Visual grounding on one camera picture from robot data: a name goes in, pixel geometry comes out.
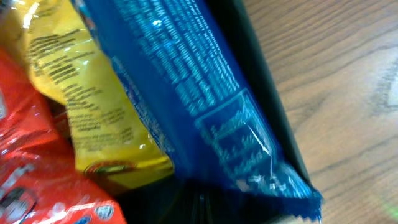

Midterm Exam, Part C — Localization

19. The black cardboard box with lid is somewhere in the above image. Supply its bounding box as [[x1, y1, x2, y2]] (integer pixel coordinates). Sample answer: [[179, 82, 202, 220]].
[[118, 0, 313, 224]]

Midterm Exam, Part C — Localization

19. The blue snack bar wrapper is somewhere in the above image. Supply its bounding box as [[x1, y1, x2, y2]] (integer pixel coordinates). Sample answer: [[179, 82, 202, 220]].
[[73, 0, 323, 222]]

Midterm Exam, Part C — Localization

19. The yellow snack packet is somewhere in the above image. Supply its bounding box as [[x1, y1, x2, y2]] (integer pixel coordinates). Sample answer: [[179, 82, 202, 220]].
[[1, 0, 173, 194]]

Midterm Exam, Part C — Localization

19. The red snack packet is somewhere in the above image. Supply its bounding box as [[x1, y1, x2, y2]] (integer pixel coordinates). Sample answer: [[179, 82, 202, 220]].
[[1, 50, 126, 224]]

